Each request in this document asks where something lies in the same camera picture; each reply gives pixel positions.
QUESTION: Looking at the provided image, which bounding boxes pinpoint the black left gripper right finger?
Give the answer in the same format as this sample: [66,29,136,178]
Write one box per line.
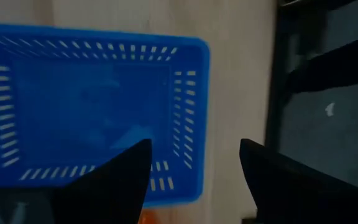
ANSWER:
[239,138,358,224]

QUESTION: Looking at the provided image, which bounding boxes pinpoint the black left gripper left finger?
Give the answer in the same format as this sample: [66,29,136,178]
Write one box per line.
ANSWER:
[0,139,153,224]

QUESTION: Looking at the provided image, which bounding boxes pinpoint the orange plastic basket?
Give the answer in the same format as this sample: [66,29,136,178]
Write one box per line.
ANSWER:
[138,208,158,224]

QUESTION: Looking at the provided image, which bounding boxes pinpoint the white paper scrap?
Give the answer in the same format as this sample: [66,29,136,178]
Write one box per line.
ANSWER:
[325,102,336,118]

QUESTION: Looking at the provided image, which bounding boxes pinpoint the blue plastic basket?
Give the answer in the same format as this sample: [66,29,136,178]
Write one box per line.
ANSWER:
[0,23,211,208]

